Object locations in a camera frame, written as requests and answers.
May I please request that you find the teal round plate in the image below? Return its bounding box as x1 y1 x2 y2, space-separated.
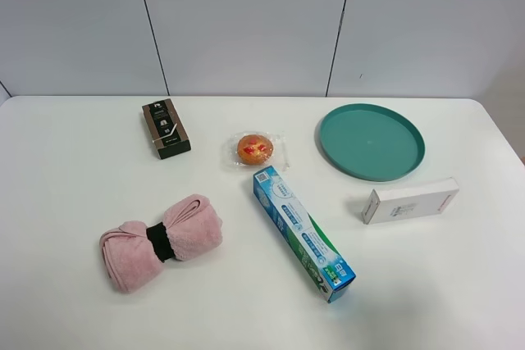
318 103 426 182

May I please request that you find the blue green toothpaste box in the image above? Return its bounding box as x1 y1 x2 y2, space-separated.
253 166 356 303

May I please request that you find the wrapped orange pastry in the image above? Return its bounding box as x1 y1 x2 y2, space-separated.
220 130 290 170

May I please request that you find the white rectangular carton box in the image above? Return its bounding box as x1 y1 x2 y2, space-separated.
362 178 459 225

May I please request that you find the pink towel black band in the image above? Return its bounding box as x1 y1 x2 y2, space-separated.
99 194 222 293

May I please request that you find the dark brown coffee capsule box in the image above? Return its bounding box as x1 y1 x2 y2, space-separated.
142 98 191 160

